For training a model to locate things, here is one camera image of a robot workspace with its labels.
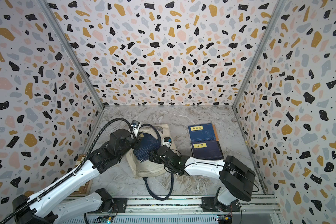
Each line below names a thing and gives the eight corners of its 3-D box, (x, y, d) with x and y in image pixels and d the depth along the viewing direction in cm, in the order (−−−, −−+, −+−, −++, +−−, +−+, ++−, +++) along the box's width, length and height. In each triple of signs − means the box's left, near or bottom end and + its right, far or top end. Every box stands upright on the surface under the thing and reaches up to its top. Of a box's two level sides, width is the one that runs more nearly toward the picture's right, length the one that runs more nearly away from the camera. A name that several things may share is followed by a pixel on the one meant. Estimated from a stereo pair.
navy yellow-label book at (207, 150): (192, 159, 93) (192, 157, 91) (190, 142, 102) (191, 139, 100) (222, 159, 94) (223, 157, 91) (218, 142, 102) (219, 139, 100)
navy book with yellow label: (190, 143, 101) (191, 140, 98) (187, 129, 110) (188, 125, 106) (218, 140, 103) (220, 137, 100) (213, 126, 112) (214, 122, 108)
